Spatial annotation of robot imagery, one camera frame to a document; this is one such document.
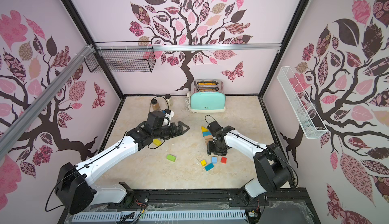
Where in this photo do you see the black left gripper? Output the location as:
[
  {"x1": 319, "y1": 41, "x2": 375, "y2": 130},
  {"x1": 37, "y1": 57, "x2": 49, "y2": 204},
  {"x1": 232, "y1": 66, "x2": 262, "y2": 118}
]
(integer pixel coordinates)
[{"x1": 152, "y1": 121, "x2": 189, "y2": 140}]

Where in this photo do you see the long teal block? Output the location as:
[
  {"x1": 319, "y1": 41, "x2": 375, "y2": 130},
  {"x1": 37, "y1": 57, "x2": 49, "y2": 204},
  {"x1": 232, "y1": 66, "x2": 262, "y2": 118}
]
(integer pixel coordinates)
[{"x1": 202, "y1": 131, "x2": 212, "y2": 137}]

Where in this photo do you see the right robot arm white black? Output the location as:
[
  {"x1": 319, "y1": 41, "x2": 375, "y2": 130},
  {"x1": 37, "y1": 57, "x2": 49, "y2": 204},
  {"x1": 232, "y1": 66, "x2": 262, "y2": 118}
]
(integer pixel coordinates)
[{"x1": 207, "y1": 121, "x2": 294, "y2": 199}]

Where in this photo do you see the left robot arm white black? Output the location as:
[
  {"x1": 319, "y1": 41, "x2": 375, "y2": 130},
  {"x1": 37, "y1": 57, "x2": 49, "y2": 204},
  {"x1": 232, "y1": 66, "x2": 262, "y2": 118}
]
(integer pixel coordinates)
[{"x1": 53, "y1": 109, "x2": 190, "y2": 215}]

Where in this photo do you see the yellow rectangular block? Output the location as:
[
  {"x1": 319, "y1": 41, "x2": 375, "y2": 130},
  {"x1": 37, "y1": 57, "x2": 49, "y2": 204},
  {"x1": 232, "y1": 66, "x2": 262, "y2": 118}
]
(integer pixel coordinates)
[{"x1": 153, "y1": 139, "x2": 162, "y2": 147}]

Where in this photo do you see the beige spice jar black lid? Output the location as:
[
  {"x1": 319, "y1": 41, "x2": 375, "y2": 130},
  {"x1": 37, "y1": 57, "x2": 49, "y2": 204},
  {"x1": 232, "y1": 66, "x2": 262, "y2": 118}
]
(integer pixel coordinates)
[{"x1": 165, "y1": 94, "x2": 173, "y2": 107}]

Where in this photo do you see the green block centre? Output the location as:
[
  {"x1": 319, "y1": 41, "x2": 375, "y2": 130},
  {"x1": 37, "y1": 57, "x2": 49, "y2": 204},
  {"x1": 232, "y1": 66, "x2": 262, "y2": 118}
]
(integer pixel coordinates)
[{"x1": 166, "y1": 154, "x2": 176, "y2": 162}]

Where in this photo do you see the brown spice jar black lid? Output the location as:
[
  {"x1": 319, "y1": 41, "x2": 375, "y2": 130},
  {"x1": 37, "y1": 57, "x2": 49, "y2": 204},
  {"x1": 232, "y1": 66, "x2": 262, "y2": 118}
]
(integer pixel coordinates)
[{"x1": 151, "y1": 98, "x2": 161, "y2": 111}]

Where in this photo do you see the mint green toaster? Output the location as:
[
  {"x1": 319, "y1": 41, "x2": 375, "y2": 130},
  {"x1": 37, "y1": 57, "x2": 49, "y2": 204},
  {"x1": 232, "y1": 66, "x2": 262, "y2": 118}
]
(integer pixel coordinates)
[{"x1": 189, "y1": 79, "x2": 226, "y2": 113}]

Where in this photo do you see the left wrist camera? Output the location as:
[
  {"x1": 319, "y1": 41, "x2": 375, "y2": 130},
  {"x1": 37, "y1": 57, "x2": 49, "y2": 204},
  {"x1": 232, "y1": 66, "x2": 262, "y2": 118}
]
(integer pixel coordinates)
[{"x1": 163, "y1": 109, "x2": 174, "y2": 120}]

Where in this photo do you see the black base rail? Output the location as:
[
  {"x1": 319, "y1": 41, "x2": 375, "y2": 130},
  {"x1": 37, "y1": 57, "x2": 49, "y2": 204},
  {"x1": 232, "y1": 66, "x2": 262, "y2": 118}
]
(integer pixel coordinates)
[{"x1": 104, "y1": 188, "x2": 312, "y2": 209}]

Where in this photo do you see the white cable duct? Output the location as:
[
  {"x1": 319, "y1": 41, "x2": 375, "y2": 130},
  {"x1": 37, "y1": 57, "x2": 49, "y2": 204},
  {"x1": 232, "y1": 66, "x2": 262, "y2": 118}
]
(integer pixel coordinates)
[{"x1": 69, "y1": 209, "x2": 247, "y2": 224}]

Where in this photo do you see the aluminium rail back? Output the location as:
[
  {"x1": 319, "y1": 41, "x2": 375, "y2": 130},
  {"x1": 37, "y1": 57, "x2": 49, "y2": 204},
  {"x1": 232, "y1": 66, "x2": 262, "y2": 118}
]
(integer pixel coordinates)
[{"x1": 97, "y1": 43, "x2": 282, "y2": 51}]

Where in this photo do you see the aluminium rail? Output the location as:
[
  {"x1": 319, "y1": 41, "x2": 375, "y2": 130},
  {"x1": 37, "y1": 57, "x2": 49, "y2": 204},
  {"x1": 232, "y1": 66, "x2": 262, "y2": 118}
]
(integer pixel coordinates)
[
  {"x1": 97, "y1": 43, "x2": 282, "y2": 51},
  {"x1": 1, "y1": 45, "x2": 93, "y2": 158}
]

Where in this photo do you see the white wire shelf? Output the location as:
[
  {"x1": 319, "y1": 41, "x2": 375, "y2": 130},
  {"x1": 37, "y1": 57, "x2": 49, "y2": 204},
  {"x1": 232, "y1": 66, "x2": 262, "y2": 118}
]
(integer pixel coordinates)
[{"x1": 277, "y1": 66, "x2": 329, "y2": 139}]

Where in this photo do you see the black wire basket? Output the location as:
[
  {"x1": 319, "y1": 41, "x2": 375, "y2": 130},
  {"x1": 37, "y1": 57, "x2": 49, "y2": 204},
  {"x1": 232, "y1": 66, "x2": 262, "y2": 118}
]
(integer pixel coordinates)
[{"x1": 84, "y1": 40, "x2": 157, "y2": 73}]

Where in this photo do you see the aluminium rail left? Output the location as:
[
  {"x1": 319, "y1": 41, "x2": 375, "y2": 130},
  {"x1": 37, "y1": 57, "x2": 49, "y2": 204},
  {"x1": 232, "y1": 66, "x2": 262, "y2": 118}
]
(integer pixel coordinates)
[{"x1": 1, "y1": 45, "x2": 93, "y2": 158}]

